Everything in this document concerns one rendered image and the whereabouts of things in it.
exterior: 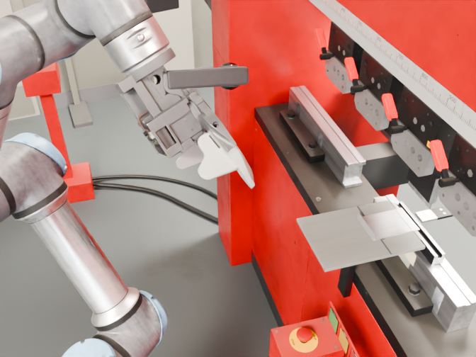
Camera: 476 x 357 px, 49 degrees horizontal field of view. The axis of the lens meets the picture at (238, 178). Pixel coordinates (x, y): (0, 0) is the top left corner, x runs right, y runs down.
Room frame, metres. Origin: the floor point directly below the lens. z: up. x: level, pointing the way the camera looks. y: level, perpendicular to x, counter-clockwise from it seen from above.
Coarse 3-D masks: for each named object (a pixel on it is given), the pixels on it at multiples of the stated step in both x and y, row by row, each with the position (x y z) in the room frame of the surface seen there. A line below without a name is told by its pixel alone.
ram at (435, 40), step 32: (320, 0) 1.53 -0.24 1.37; (352, 0) 1.34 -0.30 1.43; (384, 0) 1.20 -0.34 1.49; (416, 0) 1.08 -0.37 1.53; (448, 0) 0.99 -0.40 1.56; (352, 32) 1.32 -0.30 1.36; (384, 32) 1.18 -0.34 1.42; (416, 32) 1.06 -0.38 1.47; (448, 32) 0.96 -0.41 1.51; (384, 64) 1.15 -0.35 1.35; (416, 64) 1.04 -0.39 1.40; (448, 64) 0.94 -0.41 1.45
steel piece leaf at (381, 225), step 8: (360, 216) 0.97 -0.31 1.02; (368, 216) 0.99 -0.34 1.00; (376, 216) 0.99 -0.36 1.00; (384, 216) 0.99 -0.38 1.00; (392, 216) 0.99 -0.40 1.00; (368, 224) 0.96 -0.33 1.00; (376, 224) 0.96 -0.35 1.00; (384, 224) 0.96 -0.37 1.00; (392, 224) 0.96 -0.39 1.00; (400, 224) 0.96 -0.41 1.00; (368, 232) 0.93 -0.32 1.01; (376, 232) 0.93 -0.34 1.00; (384, 232) 0.93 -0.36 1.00; (392, 232) 0.93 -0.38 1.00; (400, 232) 0.93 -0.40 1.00
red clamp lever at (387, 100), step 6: (384, 96) 1.06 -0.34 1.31; (390, 96) 1.06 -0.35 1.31; (384, 102) 1.05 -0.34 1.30; (390, 102) 1.05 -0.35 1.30; (390, 108) 1.04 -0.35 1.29; (390, 114) 1.03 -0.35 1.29; (396, 114) 1.03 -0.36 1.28; (390, 120) 1.02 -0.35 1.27; (396, 120) 1.02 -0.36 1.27; (396, 126) 1.01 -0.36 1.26; (402, 126) 1.01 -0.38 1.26; (390, 132) 1.00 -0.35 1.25; (396, 132) 1.00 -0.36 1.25
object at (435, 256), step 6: (396, 204) 1.04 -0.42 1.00; (402, 204) 1.04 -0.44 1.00; (408, 210) 1.01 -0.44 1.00; (414, 222) 0.97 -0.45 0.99; (420, 228) 0.95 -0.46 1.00; (426, 234) 0.93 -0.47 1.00; (426, 240) 0.91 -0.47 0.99; (432, 240) 0.91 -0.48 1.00; (426, 246) 0.88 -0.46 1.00; (432, 246) 0.89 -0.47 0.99; (438, 246) 0.88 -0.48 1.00; (426, 252) 0.88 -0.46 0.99; (432, 252) 0.87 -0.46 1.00; (438, 252) 0.87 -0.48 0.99; (426, 258) 0.87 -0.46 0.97; (432, 258) 0.86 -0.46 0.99; (438, 258) 0.86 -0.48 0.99; (432, 264) 0.85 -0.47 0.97
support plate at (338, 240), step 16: (352, 208) 1.02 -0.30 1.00; (368, 208) 1.02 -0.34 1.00; (384, 208) 1.02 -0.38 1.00; (304, 224) 0.96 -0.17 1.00; (320, 224) 0.96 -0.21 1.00; (336, 224) 0.96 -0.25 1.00; (352, 224) 0.96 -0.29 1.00; (320, 240) 0.91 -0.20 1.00; (336, 240) 0.91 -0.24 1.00; (352, 240) 0.91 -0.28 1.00; (368, 240) 0.91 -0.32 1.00; (384, 240) 0.91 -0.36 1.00; (400, 240) 0.91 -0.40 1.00; (416, 240) 0.91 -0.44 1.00; (320, 256) 0.85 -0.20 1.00; (336, 256) 0.85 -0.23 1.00; (352, 256) 0.85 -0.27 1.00; (368, 256) 0.85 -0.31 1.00; (384, 256) 0.85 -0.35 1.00
